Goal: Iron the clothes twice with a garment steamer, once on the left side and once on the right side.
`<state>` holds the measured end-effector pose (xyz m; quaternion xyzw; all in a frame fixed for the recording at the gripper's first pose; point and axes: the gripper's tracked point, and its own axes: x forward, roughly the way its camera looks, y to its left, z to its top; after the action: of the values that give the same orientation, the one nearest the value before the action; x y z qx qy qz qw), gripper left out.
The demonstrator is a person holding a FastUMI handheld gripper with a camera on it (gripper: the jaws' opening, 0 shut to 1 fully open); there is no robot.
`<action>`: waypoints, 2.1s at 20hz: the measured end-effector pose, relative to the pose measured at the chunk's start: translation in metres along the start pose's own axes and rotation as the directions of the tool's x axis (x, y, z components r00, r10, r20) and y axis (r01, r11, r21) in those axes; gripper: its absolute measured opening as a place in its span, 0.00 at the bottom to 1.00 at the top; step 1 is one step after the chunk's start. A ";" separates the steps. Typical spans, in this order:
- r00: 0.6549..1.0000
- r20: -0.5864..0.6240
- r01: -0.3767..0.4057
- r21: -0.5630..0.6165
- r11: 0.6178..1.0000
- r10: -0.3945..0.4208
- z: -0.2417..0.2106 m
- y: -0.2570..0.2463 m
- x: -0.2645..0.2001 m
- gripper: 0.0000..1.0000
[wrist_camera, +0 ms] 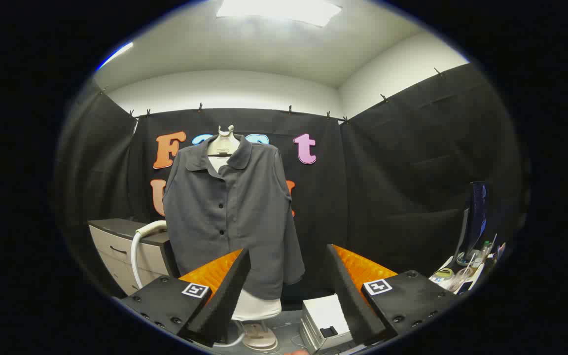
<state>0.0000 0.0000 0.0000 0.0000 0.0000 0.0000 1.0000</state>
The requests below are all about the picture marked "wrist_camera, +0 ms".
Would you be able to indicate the white mannequin hanger form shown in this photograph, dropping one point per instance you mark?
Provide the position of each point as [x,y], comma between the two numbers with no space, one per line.
[223,145]

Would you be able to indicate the black backdrop cloth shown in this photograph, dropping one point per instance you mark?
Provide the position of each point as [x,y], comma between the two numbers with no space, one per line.
[392,187]

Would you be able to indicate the beige drawer cabinet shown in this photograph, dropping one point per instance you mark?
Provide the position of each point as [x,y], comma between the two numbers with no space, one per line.
[116,249]

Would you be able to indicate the ceiling light strip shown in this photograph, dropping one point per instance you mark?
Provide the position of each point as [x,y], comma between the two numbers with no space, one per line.
[115,54]

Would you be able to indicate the dark computer monitor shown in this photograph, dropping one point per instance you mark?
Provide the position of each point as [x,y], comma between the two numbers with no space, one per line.
[476,217]

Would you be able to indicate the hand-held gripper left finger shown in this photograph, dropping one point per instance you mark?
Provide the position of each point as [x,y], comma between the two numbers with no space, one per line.
[225,301]

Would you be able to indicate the white box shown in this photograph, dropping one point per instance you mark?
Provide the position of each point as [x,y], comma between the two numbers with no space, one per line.
[326,315]

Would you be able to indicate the grey button-up shirt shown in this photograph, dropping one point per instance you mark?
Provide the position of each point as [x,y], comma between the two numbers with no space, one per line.
[234,217]

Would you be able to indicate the ceiling light panel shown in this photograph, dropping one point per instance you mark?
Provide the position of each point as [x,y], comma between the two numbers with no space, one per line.
[279,10]

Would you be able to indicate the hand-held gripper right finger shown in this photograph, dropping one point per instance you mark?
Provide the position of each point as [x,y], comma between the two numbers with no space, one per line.
[348,301]

